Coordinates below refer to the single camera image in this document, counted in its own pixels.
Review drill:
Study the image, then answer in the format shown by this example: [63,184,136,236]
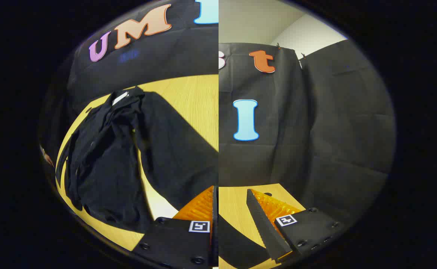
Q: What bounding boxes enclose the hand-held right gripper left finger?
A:
[131,185,219,269]

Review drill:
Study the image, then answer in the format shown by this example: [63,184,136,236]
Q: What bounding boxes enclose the black coat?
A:
[56,86,278,269]

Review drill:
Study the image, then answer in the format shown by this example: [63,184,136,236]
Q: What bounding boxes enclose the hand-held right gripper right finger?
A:
[246,189,345,263]

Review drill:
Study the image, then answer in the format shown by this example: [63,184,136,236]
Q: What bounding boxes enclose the black backdrop cloth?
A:
[67,0,396,225]

